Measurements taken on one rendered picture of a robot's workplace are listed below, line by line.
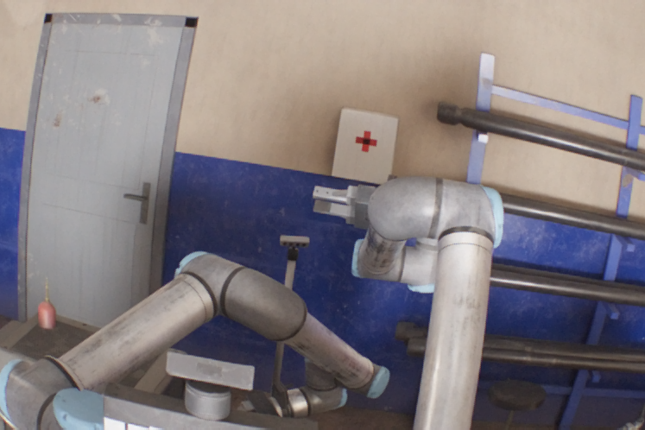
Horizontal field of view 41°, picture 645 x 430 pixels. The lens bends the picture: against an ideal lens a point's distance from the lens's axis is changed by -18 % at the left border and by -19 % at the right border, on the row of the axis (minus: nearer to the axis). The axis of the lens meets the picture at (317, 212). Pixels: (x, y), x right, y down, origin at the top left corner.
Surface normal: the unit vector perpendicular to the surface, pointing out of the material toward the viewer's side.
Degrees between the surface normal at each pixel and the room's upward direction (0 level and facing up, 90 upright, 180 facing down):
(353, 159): 90
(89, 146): 90
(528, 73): 90
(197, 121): 90
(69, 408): 5
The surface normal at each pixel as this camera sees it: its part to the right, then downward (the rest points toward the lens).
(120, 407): 0.00, 0.23
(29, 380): -0.04, -0.88
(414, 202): -0.40, -0.11
